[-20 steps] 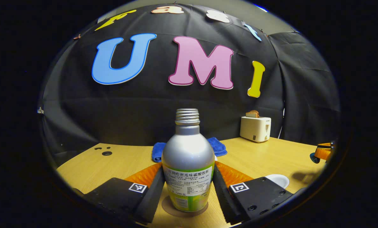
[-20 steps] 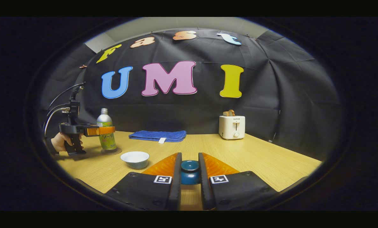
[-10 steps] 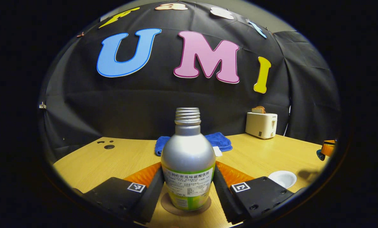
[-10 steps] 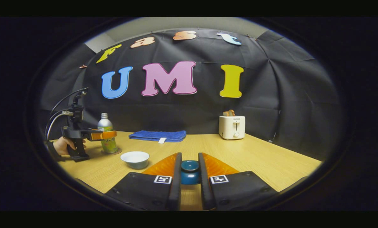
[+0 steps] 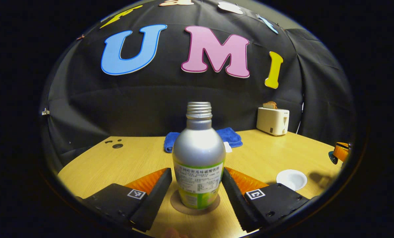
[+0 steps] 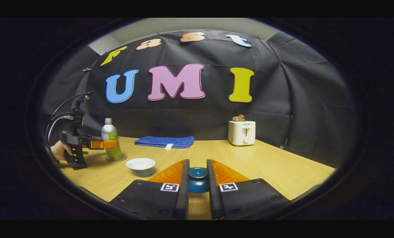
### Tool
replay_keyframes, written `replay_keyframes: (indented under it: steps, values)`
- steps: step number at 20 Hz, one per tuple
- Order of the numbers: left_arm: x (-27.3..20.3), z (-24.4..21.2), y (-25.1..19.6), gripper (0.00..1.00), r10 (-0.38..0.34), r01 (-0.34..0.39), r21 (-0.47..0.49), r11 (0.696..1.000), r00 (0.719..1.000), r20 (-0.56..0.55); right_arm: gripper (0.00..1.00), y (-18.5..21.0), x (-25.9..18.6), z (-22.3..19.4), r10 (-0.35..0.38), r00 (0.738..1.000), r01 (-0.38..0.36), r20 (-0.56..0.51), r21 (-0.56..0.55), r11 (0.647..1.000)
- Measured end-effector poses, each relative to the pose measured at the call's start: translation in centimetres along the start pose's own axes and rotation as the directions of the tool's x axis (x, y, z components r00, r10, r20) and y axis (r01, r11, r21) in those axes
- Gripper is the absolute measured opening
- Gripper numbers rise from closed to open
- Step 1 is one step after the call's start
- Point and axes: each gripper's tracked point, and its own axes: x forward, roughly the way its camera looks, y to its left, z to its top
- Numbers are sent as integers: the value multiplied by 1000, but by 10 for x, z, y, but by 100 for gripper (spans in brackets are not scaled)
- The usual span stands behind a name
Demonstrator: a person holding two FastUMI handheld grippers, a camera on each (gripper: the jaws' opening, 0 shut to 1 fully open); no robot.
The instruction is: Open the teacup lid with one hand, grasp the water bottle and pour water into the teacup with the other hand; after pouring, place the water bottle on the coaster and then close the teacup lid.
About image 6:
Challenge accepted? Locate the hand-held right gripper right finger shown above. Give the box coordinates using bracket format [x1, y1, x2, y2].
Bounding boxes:
[207, 159, 290, 220]

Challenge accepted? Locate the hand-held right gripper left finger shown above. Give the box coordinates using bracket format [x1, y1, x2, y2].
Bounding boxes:
[109, 159, 190, 220]

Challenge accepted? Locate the silver green-label water bottle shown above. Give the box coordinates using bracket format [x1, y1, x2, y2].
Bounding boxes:
[101, 118, 123, 161]

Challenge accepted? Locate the teal teacup lid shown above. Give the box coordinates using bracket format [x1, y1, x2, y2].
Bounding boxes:
[188, 167, 210, 193]

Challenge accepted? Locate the teal white-lined teacup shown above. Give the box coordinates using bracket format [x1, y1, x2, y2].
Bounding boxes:
[125, 158, 157, 177]

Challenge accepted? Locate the folded blue towel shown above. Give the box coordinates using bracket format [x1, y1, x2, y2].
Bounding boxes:
[134, 136, 195, 150]

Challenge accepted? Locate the white toaster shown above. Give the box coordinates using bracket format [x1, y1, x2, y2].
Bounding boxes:
[228, 120, 256, 146]

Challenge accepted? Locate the black backdrop cloth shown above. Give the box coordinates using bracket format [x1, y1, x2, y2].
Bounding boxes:
[40, 28, 356, 167]

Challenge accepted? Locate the grey cable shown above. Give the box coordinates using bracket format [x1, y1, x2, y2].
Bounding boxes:
[46, 115, 74, 143]

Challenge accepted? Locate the black cable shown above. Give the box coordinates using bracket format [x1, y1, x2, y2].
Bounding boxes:
[51, 93, 92, 121]

